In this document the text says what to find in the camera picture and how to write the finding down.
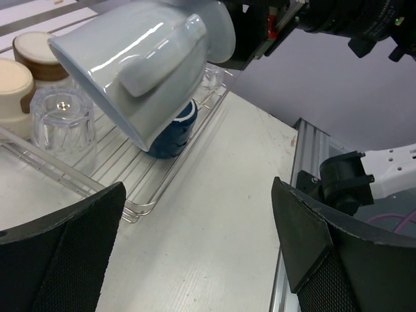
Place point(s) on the cream brown ceramic cup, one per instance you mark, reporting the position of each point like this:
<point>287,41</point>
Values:
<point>33,51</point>

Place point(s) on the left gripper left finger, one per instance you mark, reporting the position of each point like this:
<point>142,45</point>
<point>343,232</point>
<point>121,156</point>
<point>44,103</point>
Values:
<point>58,262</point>

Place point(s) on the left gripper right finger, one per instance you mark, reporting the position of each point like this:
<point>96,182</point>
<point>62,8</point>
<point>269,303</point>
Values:
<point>377,269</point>

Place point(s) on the light blue mug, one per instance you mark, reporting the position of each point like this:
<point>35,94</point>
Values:
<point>142,62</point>

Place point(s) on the clear plastic cup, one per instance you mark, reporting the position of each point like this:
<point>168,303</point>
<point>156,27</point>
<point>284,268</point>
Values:
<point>63,125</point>
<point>213,77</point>

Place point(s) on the wire dish rack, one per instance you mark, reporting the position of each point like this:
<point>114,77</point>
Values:
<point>144,177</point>

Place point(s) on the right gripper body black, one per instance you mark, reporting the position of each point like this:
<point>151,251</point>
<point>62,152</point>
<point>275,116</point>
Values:
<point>261,26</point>

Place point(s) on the dark blue mug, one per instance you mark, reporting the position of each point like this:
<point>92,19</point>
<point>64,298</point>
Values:
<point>172,141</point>

